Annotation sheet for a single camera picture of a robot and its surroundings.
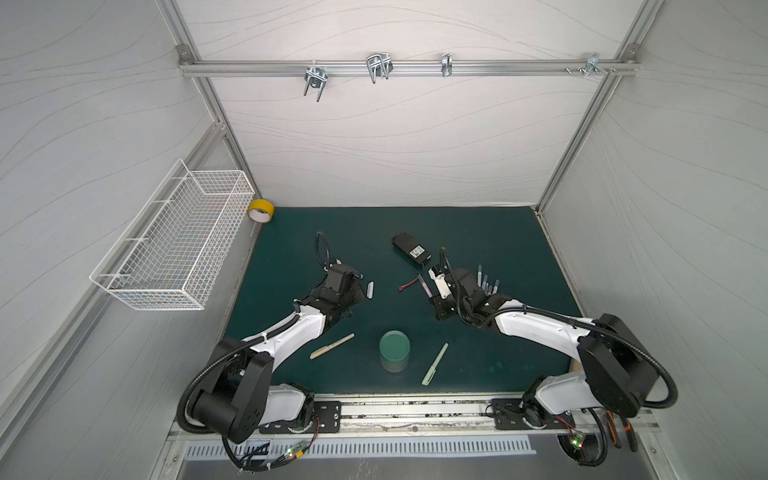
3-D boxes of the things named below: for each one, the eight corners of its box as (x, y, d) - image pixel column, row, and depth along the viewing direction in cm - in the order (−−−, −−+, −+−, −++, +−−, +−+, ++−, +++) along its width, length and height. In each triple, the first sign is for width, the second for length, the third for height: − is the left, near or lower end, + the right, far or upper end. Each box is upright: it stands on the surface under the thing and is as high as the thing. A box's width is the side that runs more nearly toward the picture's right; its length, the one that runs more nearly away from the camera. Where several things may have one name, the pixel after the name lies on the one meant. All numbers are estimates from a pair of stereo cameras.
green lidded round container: (379, 373, 81) (378, 362, 74) (380, 343, 86) (379, 330, 79) (409, 373, 81) (411, 362, 74) (408, 343, 86) (409, 330, 79)
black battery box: (390, 243, 111) (390, 239, 109) (403, 232, 114) (403, 229, 113) (421, 267, 104) (421, 264, 102) (434, 255, 107) (435, 252, 106)
